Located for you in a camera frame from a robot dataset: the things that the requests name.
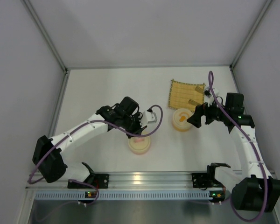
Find cream plain lid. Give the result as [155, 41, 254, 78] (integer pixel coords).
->
[172, 108, 193, 123]

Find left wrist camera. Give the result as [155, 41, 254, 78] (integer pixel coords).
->
[140, 111, 157, 126]

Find right aluminium frame post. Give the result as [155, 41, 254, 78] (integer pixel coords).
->
[229, 0, 275, 71]

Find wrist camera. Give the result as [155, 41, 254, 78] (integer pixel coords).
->
[204, 86, 219, 106]
[140, 111, 157, 126]

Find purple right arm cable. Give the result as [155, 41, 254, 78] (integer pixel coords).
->
[208, 71, 270, 221]

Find aluminium frame post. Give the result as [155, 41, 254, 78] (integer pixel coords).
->
[21, 0, 68, 73]
[229, 0, 275, 71]

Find orange lunch box bowl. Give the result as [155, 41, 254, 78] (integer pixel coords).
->
[172, 121, 193, 132]

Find bamboo sushi mat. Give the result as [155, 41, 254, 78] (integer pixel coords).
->
[168, 79, 205, 112]

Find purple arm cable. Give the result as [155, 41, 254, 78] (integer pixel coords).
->
[28, 105, 164, 206]
[208, 71, 270, 221]

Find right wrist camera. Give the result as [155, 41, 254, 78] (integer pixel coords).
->
[204, 86, 219, 106]

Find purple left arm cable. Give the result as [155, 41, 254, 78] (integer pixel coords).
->
[28, 105, 164, 206]

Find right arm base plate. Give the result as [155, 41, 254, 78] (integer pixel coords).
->
[191, 173, 223, 190]

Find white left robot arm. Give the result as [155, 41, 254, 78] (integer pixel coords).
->
[32, 97, 151, 183]

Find metal tongs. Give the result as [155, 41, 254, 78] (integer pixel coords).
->
[188, 86, 204, 106]

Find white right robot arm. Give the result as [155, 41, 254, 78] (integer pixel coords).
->
[187, 93, 280, 212]

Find aluminium mounting rail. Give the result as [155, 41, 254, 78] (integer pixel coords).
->
[25, 171, 280, 190]

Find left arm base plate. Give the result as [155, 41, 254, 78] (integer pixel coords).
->
[67, 174, 109, 189]

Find slotted cable duct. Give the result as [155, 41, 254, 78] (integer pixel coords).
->
[35, 190, 225, 201]

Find pink lunch box bowl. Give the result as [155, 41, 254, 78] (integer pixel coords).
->
[129, 147, 150, 155]

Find left aluminium frame post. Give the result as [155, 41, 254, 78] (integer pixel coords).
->
[21, 0, 68, 73]

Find cream lid with pink ring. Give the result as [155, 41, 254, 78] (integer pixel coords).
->
[128, 136, 151, 148]

